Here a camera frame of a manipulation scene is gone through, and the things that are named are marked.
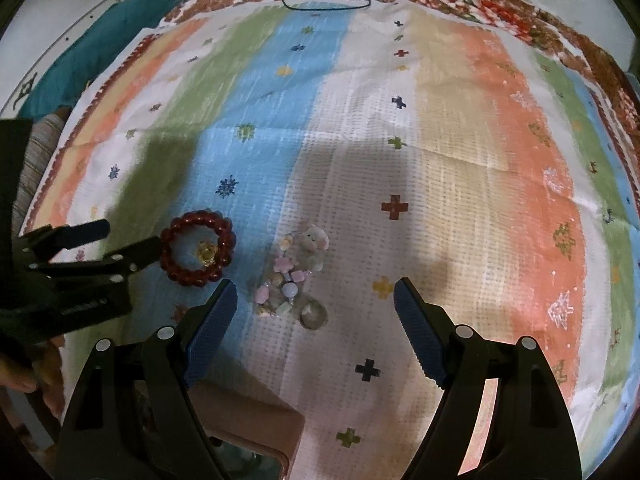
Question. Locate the striped colourful blanket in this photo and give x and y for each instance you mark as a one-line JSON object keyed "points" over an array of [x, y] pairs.
{"points": [[350, 149]]}

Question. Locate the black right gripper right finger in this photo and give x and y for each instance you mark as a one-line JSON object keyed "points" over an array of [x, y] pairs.
{"points": [[502, 414]]}

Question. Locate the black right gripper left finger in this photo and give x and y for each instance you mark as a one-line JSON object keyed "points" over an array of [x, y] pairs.
{"points": [[130, 415]]}

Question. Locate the grey striped pillow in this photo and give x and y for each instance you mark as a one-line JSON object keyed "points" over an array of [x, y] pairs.
{"points": [[41, 145]]}

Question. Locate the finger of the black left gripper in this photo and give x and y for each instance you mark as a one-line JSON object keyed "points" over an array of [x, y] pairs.
{"points": [[110, 259], [46, 242]]}

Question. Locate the person's left hand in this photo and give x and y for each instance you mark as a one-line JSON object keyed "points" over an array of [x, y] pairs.
{"points": [[44, 373]]}

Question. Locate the teal pillow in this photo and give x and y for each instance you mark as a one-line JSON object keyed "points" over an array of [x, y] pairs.
{"points": [[87, 57]]}

